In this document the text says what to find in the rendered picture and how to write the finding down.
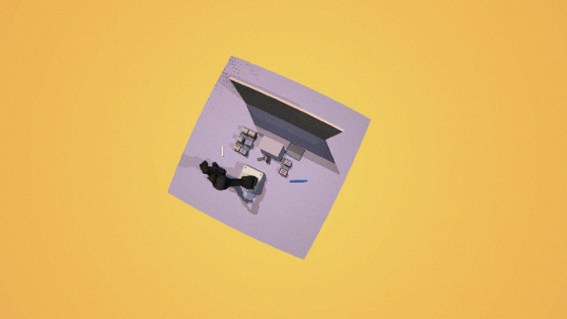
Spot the dark grey flat panel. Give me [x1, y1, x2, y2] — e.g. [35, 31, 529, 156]
[229, 77, 344, 140]

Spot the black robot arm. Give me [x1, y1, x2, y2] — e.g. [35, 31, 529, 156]
[202, 162, 258, 191]

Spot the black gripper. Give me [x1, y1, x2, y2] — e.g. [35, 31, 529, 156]
[199, 160, 211, 181]

